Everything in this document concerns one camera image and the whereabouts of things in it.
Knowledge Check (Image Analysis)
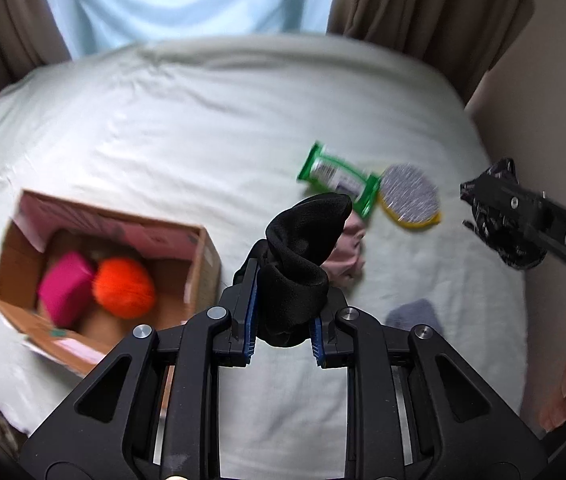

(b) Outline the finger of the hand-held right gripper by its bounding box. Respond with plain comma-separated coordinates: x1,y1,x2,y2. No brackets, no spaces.
460,175,550,247

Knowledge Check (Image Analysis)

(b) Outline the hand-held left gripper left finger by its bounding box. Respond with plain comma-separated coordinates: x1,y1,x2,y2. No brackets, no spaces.
18,241,265,480

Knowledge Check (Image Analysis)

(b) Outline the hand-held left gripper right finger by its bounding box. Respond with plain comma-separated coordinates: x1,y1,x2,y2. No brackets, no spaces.
309,286,550,480

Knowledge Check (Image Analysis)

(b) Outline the black patterned cloth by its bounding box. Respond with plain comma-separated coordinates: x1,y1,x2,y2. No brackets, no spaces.
463,158,548,270

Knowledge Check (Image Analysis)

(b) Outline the black sock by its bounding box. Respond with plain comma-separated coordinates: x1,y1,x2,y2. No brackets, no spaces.
243,192,354,350

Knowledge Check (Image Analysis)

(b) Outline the round glitter yellow sponge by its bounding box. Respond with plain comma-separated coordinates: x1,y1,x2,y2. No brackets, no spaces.
378,163,443,232

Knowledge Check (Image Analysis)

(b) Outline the pink cloth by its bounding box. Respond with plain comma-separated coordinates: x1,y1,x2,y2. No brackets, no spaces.
322,212,368,289

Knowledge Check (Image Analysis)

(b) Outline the grey sock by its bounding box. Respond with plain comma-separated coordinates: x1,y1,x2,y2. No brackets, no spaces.
385,298,446,337

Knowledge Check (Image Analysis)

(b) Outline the cardboard box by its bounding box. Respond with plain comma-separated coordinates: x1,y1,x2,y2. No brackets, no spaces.
0,189,223,377

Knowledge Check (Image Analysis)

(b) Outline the green snack packet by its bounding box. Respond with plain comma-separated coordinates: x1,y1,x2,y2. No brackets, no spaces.
296,141,383,219

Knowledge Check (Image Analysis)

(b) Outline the orange fluffy pompom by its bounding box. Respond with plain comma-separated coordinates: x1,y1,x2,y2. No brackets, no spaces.
93,257,157,319

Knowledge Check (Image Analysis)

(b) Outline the pink sponge block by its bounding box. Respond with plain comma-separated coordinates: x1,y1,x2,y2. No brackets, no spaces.
38,252,96,327

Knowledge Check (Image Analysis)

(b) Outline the pale green bed sheet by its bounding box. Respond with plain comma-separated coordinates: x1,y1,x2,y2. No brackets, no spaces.
0,34,533,437

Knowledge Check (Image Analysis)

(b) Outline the light blue cloth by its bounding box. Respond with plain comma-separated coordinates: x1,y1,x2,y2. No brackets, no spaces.
37,0,340,60

